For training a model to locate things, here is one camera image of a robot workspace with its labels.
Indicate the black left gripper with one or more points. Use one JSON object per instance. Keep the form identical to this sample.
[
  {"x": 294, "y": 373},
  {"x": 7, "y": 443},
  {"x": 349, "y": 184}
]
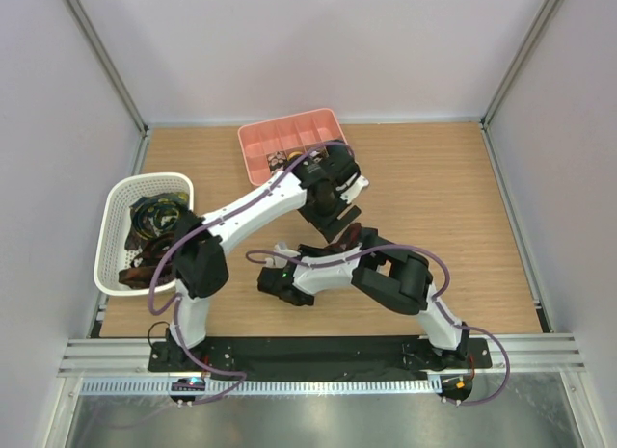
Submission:
[{"x": 330, "y": 225}]

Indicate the dark red patterned tie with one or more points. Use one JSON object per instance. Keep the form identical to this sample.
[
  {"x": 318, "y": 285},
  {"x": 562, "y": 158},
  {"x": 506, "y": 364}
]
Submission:
[{"x": 350, "y": 238}]

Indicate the pink divided organizer tray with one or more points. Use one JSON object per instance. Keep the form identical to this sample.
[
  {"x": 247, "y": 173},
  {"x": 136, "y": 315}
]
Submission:
[{"x": 295, "y": 132}]

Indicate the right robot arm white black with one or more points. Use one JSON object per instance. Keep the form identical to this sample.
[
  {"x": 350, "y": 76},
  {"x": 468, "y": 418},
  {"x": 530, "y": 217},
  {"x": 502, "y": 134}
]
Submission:
[{"x": 403, "y": 279}]

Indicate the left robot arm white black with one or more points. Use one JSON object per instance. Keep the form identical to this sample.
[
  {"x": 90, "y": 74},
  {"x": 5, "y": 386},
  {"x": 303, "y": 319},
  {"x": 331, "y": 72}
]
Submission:
[{"x": 202, "y": 243}]

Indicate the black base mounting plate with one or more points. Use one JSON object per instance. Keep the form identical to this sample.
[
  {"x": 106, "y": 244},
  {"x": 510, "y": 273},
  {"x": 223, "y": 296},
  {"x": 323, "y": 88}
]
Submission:
[{"x": 338, "y": 358}]

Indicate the rolled white floral tie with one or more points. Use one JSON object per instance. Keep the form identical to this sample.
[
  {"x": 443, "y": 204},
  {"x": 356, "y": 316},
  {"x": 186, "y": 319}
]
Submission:
[{"x": 319, "y": 154}]

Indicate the rolled yellow tie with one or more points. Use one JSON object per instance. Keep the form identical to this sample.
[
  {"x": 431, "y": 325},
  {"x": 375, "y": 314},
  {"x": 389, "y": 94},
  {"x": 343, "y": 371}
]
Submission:
[{"x": 294, "y": 154}]

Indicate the white perforated plastic basket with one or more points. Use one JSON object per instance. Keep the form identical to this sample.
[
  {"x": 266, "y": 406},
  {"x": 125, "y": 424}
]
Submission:
[{"x": 111, "y": 255}]

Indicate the perforated metal cable rail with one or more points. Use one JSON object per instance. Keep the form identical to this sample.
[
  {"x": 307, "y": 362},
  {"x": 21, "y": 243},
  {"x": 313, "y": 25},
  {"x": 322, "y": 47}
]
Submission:
[{"x": 193, "y": 386}]

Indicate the left aluminium frame post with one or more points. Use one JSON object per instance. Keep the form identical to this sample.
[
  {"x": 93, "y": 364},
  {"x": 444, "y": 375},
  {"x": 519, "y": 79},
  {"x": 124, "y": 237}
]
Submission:
[{"x": 86, "y": 26}]

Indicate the aluminium frame post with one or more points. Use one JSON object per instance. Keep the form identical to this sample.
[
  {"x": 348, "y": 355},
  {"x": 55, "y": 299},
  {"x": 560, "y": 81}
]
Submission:
[
  {"x": 86, "y": 26},
  {"x": 531, "y": 40}
]

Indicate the right aluminium frame post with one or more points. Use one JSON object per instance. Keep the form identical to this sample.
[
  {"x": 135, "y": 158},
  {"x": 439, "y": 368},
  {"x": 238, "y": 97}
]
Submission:
[{"x": 531, "y": 40}]

